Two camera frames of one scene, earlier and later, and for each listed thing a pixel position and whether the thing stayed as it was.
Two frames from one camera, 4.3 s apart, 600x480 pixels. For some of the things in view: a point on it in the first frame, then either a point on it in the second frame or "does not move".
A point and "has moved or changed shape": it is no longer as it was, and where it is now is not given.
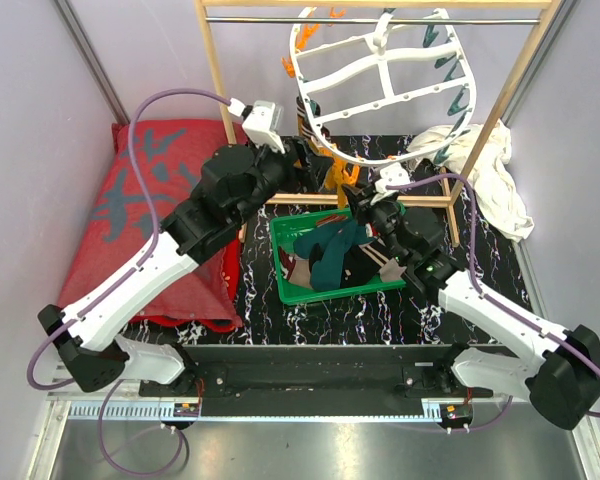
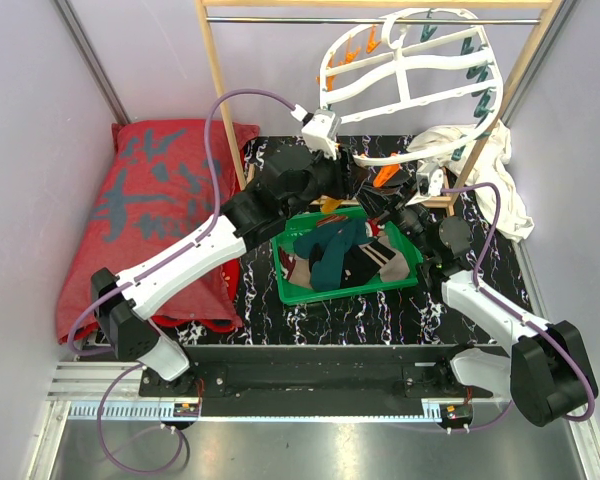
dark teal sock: [335, 239] does not move
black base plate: [311, 380] does not move
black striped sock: [362, 262] does not move
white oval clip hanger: [386, 90] has moved or changed shape
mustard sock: [338, 175] has moved or changed shape
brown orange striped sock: [332, 218] does not move
